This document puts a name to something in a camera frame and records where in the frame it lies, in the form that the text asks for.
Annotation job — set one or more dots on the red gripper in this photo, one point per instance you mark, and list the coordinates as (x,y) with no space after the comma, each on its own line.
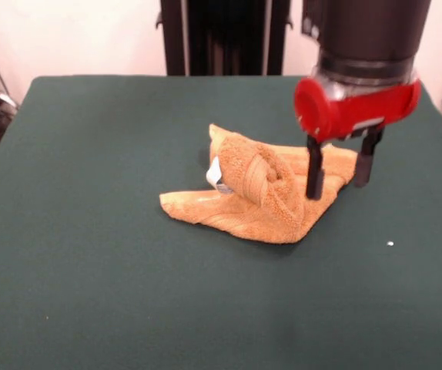
(359,109)

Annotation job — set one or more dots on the orange terry towel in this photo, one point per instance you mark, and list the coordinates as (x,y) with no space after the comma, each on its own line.
(267,216)

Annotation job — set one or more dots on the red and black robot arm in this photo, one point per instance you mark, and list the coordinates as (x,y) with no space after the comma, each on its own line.
(371,31)

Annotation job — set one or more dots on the dark green table cloth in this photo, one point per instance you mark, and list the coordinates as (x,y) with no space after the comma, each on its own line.
(90,231)

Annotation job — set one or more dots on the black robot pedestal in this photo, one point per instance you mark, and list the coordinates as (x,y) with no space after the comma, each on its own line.
(225,38)

